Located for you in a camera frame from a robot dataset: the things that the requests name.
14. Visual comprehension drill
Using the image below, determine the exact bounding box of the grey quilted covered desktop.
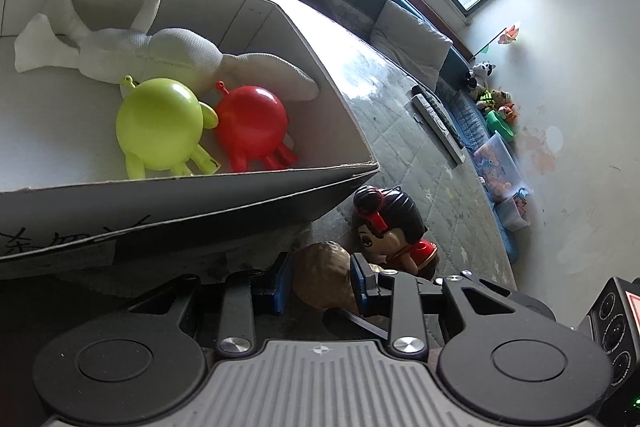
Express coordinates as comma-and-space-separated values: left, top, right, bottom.
0, 0, 518, 358

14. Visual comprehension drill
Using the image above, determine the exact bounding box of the grey cardboard box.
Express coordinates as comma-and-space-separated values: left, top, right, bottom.
0, 0, 381, 280

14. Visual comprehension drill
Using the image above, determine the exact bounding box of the brown potato-shaped toy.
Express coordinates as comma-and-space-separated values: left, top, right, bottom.
291, 243, 386, 313

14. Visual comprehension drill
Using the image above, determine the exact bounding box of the clear plastic toy bin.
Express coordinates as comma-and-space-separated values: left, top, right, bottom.
472, 132, 533, 202

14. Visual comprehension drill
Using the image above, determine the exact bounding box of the black remote control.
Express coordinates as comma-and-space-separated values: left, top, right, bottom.
412, 86, 468, 148

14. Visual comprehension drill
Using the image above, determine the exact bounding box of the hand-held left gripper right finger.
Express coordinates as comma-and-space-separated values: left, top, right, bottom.
322, 253, 556, 356

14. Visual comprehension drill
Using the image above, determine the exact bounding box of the colourful pinwheel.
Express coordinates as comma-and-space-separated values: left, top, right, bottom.
475, 23, 522, 55

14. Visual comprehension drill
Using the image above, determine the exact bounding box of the plush toy with green vest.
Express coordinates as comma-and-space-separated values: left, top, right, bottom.
477, 89, 513, 110

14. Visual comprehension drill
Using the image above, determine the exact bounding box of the red round plastic toy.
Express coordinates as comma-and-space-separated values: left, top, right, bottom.
214, 80, 299, 172

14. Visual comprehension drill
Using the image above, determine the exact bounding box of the white remote control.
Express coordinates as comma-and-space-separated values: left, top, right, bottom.
411, 94, 466, 165

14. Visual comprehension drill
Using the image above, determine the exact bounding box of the white plush rabbit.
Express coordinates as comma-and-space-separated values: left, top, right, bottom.
14, 0, 320, 102

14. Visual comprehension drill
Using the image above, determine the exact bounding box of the black-haired doll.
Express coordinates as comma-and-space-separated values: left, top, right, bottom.
351, 185, 441, 280

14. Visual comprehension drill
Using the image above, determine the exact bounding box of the black and white cow plush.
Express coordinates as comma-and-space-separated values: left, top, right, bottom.
467, 61, 497, 90

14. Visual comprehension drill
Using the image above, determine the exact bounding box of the plain grey pillow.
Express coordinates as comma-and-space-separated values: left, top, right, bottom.
370, 0, 453, 88

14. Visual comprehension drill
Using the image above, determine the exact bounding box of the green round plastic toy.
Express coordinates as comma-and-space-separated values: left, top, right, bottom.
116, 75, 222, 180

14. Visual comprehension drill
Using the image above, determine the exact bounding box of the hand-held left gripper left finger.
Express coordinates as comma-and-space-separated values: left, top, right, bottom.
127, 252, 293, 356

